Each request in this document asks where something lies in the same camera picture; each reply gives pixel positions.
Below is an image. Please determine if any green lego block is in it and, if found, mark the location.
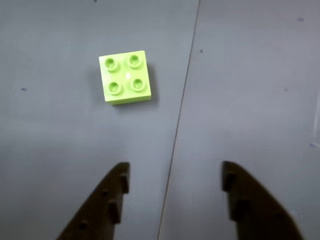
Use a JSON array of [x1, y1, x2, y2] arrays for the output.
[[98, 50, 153, 105]]

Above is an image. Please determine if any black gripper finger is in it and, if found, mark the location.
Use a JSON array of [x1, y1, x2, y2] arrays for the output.
[[56, 161, 131, 240], [221, 160, 305, 240]]

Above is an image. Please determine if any gray foam mat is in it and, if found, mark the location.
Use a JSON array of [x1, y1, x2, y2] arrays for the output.
[[0, 0, 201, 240], [157, 0, 320, 240]]

